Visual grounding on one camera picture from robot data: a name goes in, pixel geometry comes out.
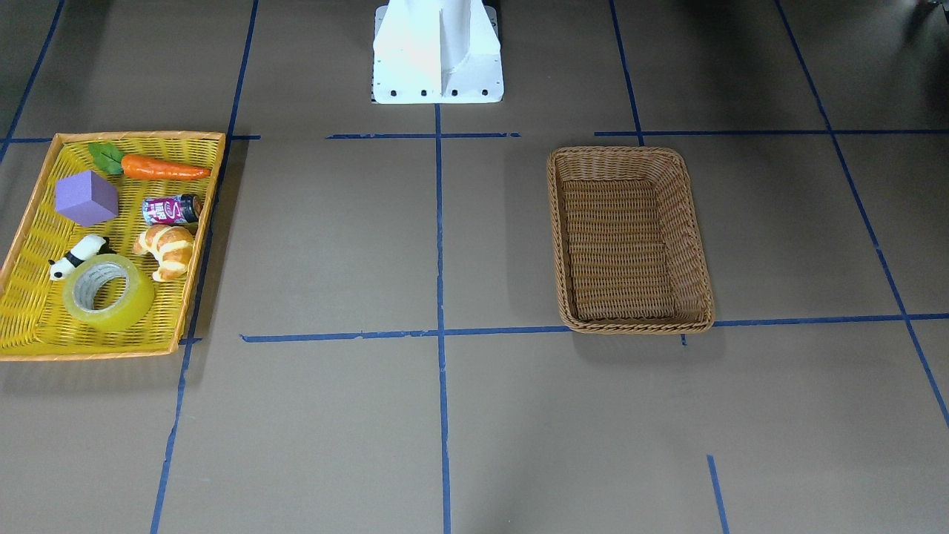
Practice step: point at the purple foam cube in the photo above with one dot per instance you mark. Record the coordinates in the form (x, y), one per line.
(86, 198)

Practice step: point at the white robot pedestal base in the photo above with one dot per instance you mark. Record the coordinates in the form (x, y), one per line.
(437, 52)

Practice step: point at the small pink drink can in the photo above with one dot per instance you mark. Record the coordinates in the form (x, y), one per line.
(182, 209)

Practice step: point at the orange toy carrot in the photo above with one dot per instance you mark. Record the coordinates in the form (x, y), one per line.
(113, 161)

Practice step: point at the small panda figurine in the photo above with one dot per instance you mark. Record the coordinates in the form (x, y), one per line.
(89, 246)

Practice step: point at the brown wicker basket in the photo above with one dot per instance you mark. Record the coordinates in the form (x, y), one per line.
(628, 252)

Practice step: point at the yellow wicker tray basket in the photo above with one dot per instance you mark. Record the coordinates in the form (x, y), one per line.
(36, 325)

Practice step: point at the toy croissant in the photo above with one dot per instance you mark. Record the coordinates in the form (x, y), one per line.
(172, 247)

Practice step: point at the yellow tape roll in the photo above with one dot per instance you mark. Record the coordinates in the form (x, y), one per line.
(83, 284)

